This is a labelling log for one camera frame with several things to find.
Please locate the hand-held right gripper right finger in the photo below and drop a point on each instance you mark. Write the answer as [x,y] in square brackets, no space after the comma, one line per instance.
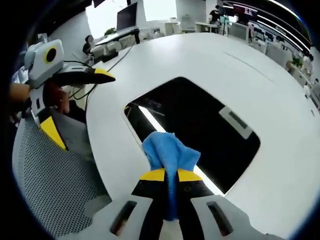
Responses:
[200,220]

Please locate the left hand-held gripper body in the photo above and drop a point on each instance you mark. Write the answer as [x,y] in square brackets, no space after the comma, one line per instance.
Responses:
[42,65]

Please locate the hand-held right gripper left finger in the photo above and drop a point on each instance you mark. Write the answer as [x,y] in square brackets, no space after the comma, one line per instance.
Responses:
[140,220]

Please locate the blue cleaning cloth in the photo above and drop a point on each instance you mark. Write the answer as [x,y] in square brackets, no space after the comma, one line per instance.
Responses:
[170,152]

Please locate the person's left hand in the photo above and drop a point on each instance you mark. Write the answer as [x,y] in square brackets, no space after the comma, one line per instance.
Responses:
[18,92]

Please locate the black power strip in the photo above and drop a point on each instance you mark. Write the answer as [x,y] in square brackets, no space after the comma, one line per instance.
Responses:
[110,57]

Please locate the grey monitor riser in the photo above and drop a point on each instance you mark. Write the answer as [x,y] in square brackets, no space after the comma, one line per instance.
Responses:
[117,37]

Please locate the green potted plant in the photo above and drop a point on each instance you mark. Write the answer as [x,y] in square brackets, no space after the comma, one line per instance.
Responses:
[110,31]

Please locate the grey mesh office chair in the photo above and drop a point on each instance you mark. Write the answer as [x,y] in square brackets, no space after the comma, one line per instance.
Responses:
[50,180]

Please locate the black computer monitor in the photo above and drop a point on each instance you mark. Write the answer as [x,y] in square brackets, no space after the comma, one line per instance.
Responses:
[127,16]

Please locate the small white round object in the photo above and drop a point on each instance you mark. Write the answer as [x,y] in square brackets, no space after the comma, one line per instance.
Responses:
[307,91]

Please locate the dark red display screen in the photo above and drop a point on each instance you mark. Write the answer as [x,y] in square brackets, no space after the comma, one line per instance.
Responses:
[246,11]

